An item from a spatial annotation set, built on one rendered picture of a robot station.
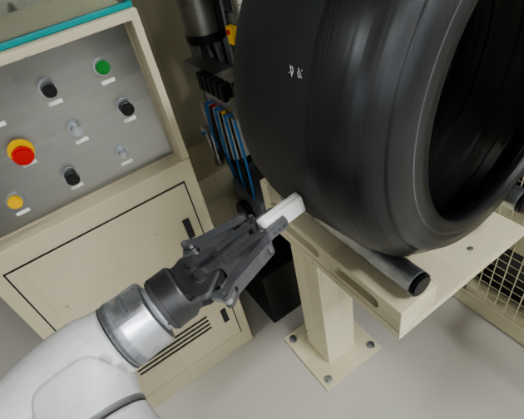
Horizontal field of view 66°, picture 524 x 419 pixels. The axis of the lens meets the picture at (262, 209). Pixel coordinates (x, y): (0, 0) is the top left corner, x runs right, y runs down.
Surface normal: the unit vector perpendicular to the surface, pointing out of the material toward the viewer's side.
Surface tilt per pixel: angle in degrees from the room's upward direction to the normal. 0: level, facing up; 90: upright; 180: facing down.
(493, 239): 0
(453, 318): 0
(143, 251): 90
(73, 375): 27
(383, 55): 68
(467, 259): 0
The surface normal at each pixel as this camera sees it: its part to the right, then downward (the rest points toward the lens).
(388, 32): -0.15, 0.29
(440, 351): -0.18, -0.74
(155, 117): 0.55, 0.47
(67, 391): 0.00, -0.43
